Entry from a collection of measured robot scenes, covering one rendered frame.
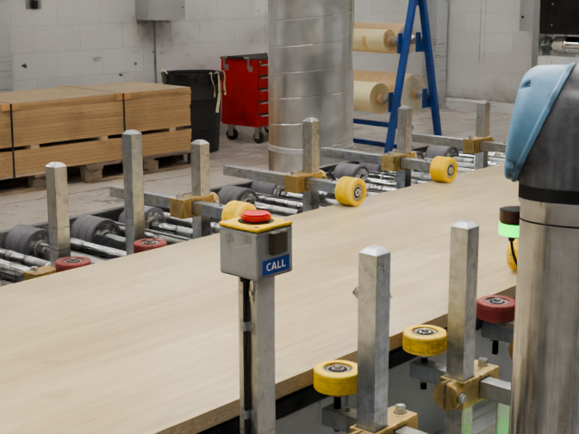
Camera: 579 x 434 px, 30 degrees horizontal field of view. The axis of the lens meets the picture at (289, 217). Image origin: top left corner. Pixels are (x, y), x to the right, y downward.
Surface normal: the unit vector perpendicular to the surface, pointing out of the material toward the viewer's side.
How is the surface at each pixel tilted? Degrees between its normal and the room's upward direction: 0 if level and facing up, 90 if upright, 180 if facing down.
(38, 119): 90
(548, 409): 85
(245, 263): 90
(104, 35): 90
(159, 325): 0
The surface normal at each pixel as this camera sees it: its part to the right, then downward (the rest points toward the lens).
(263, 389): 0.75, 0.15
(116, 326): 0.00, -0.98
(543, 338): -0.64, 0.10
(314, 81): 0.04, 0.22
